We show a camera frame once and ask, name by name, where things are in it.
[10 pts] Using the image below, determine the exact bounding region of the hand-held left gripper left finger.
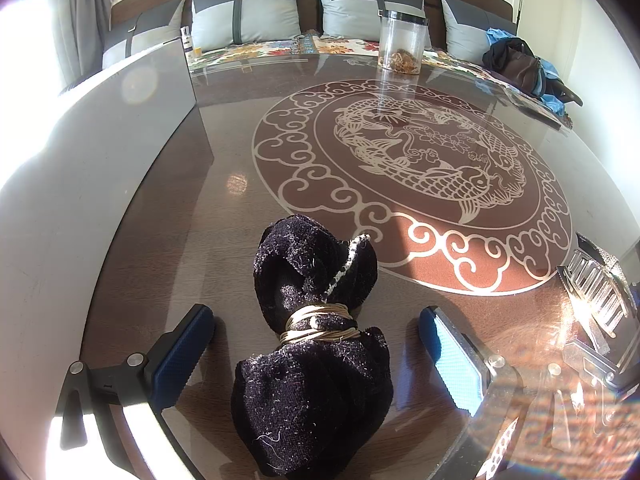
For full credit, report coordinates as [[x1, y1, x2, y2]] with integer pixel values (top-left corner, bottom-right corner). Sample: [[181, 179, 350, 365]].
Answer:
[[59, 303, 216, 480]]

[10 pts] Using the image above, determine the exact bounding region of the white cardboard box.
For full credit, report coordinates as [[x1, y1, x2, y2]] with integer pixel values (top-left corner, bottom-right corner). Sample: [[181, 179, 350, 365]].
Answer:
[[0, 35, 198, 461]]

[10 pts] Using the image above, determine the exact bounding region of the clear jar with black lid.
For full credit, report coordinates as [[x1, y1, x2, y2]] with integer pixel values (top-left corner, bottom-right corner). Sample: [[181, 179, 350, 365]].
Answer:
[[377, 10, 431, 76]]

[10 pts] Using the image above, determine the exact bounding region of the grey curtain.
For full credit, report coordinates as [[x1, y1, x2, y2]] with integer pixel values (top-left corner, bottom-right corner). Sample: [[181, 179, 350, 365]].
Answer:
[[35, 0, 106, 86]]

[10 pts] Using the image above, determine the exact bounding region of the black bag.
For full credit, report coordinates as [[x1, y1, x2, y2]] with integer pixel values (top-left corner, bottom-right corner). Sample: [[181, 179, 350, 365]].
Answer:
[[482, 37, 543, 93]]

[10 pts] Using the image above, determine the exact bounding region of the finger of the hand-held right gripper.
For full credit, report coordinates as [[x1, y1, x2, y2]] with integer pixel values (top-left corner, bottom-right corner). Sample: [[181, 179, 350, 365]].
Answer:
[[564, 337, 640, 393]]

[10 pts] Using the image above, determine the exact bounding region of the white door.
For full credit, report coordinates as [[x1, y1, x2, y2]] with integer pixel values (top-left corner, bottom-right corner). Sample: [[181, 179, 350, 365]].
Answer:
[[520, 0, 581, 71]]

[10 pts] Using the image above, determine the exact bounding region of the black sock bundle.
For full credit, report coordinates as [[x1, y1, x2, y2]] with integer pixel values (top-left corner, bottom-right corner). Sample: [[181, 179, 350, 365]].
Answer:
[[230, 214, 393, 478]]

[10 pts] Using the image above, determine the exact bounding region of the blue garment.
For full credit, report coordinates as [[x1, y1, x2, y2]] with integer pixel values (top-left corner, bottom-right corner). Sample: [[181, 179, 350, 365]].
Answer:
[[485, 27, 571, 116]]

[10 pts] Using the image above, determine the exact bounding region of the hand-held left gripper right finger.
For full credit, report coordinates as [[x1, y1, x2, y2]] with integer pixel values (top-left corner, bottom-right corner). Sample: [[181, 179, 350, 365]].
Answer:
[[419, 306, 586, 480]]

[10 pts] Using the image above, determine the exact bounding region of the grey wrapper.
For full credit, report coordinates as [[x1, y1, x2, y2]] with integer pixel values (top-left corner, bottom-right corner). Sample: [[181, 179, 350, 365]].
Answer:
[[556, 232, 640, 341]]

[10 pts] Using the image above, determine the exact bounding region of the grey two-tone pillow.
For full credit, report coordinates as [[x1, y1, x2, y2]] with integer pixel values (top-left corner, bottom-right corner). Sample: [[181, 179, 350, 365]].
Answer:
[[312, 0, 433, 51], [440, 0, 516, 56], [190, 0, 304, 53], [101, 0, 187, 68]]

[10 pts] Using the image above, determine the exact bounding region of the brown patterned wooden desktop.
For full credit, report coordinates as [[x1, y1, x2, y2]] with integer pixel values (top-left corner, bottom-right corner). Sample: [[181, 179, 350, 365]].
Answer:
[[65, 52, 640, 480]]

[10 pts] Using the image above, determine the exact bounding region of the brown sofa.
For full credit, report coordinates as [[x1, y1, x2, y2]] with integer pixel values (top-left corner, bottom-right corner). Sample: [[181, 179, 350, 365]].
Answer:
[[57, 0, 583, 111]]

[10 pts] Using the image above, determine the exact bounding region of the floral blanket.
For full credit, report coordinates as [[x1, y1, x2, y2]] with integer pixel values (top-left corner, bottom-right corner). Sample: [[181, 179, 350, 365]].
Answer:
[[187, 32, 576, 126]]

